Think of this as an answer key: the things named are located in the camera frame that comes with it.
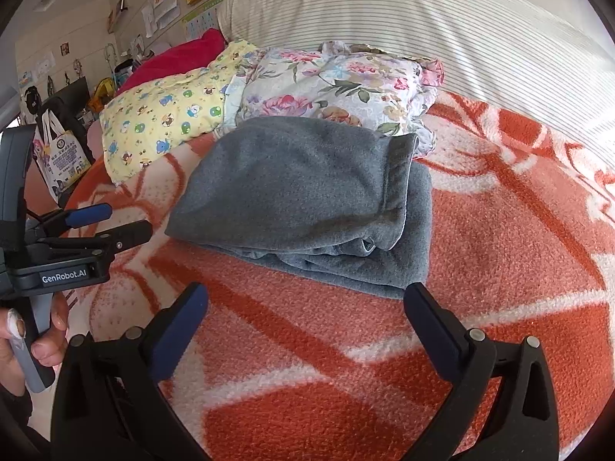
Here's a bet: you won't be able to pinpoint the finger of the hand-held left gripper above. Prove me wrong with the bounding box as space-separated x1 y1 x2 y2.
29 220 154 263
36 202 114 239

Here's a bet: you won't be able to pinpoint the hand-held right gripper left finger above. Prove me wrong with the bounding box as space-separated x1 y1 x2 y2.
50 282 211 461

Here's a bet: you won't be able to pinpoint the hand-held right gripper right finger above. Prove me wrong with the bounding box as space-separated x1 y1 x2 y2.
402 282 561 461

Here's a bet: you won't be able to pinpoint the grey fleece blanket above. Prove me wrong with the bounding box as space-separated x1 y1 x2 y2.
164 116 434 301

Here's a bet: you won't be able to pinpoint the person's left forearm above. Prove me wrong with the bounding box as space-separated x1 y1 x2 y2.
0 388 53 461

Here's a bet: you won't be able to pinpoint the person's left hand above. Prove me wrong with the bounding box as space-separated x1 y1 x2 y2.
0 294 71 397

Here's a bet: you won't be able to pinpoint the printed tote bag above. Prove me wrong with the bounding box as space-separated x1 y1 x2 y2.
32 109 93 198

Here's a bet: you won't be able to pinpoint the yellow cartoon print pillow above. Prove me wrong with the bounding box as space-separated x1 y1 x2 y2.
98 39 261 187

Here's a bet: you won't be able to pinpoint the black monitor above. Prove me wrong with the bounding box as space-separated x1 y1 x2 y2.
52 79 91 117

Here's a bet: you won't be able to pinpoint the yellow toy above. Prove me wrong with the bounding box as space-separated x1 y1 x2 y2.
90 78 116 107

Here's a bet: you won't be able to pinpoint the orange white patterned blanket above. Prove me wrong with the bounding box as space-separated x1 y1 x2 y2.
61 89 615 461

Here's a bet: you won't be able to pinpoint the red blanket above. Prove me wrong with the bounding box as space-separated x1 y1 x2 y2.
116 28 228 95

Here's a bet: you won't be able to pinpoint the floral pillow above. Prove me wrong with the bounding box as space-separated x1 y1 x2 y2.
218 40 445 159

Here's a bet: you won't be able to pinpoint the white striped bedding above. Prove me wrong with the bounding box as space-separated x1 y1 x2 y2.
218 0 615 155

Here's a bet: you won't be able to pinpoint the white wall paper sheets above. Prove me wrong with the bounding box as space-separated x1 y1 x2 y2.
143 0 180 38

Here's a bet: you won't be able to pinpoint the green wall calendar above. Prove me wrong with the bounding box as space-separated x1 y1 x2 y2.
182 3 221 42

